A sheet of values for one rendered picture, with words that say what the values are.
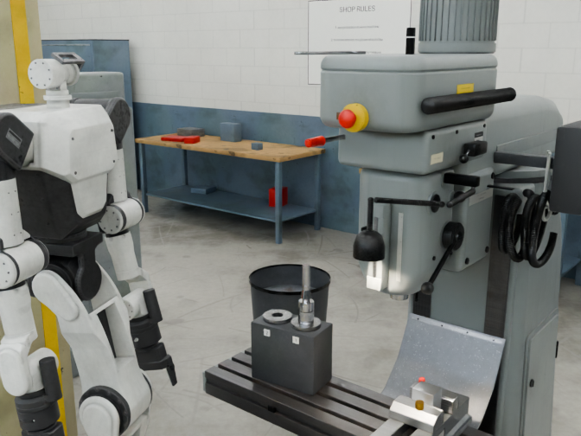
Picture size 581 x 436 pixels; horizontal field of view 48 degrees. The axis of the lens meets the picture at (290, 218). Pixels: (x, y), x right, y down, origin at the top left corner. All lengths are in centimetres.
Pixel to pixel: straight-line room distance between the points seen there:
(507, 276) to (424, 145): 65
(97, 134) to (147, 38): 725
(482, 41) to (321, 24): 526
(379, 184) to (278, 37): 580
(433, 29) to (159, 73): 713
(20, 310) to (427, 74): 100
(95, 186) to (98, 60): 705
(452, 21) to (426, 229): 53
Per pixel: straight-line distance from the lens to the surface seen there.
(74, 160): 156
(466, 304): 207
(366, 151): 154
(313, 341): 191
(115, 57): 881
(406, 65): 138
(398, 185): 154
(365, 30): 665
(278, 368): 201
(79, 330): 170
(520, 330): 207
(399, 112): 138
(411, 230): 156
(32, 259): 152
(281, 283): 401
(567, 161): 169
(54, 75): 160
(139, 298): 191
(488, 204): 183
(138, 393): 179
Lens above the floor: 190
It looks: 15 degrees down
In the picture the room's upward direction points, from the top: straight up
